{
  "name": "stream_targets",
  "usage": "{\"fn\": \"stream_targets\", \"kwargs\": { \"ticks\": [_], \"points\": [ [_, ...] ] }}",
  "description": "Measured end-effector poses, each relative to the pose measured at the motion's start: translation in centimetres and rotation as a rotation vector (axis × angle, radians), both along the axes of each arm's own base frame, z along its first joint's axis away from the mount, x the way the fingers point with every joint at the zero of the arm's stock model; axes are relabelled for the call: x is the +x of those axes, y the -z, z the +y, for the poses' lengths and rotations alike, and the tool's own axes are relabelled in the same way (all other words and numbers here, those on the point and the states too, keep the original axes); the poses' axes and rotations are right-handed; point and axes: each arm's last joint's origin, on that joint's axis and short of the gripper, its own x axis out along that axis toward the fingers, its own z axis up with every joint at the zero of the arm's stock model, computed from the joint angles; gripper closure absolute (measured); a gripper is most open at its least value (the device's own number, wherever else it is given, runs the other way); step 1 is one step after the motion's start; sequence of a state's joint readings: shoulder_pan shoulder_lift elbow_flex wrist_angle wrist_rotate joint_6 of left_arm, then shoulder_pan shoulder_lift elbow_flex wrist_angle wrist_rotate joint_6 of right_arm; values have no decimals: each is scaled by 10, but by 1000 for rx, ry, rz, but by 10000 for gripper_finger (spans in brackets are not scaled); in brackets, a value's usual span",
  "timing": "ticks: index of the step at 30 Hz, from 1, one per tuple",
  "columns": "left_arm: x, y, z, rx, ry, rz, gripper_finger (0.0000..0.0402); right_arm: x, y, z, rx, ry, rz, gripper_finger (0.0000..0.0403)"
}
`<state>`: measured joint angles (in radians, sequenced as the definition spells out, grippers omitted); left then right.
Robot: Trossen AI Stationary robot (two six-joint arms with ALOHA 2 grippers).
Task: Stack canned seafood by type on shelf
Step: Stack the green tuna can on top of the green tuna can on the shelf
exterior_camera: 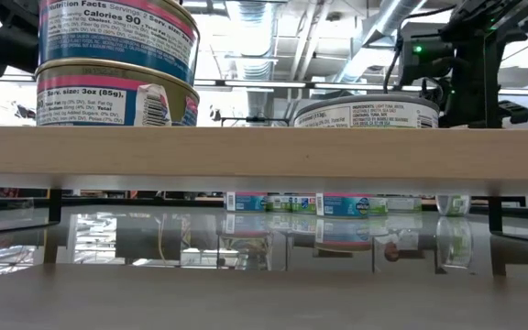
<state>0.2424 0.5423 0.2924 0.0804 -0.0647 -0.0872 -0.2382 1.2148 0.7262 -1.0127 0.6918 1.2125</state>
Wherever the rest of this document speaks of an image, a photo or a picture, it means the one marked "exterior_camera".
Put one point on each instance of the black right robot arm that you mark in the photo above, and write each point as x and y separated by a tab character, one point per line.
429	59

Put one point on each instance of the smooth silver ventilation duct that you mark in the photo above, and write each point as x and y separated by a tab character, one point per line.
383	23

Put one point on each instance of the corrugated silver ventilation duct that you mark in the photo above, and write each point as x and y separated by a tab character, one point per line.
259	103

